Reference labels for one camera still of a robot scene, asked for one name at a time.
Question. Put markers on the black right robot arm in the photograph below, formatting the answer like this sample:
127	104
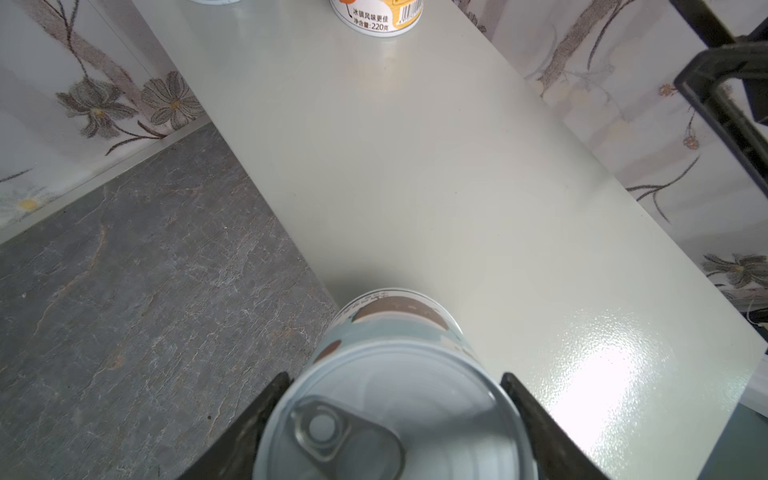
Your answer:
726	84

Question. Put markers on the teal can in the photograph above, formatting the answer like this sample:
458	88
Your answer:
394	391

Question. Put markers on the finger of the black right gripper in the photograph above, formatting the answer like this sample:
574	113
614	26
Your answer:
700	83

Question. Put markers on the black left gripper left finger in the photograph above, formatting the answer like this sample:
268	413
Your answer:
233	455

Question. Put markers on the yellow labelled can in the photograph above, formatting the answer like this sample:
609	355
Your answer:
379	18

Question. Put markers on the grey metal cabinet counter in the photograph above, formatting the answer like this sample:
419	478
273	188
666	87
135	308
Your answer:
425	161

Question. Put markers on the light blue labelled can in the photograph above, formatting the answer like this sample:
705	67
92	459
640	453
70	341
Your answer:
216	2

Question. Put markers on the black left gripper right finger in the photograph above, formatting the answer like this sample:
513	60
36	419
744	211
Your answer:
557	455

